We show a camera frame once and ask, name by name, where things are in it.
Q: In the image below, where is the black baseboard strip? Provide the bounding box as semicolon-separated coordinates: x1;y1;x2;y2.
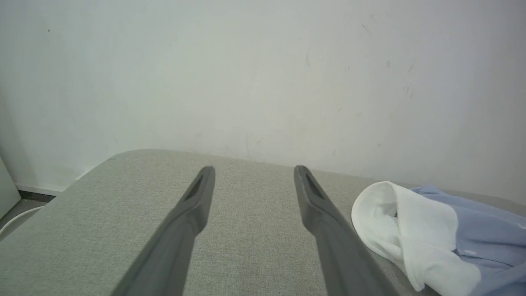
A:
16;190;56;203

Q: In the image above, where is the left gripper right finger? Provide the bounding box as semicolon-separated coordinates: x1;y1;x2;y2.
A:
293;165;401;296

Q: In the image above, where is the blue polo shirt white collar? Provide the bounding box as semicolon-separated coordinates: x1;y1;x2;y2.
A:
351;181;526;296

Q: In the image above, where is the white power cable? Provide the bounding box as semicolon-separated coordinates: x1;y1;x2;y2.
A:
0;206;44;237

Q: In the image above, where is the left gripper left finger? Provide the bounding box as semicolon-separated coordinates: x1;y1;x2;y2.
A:
111;166;216;296

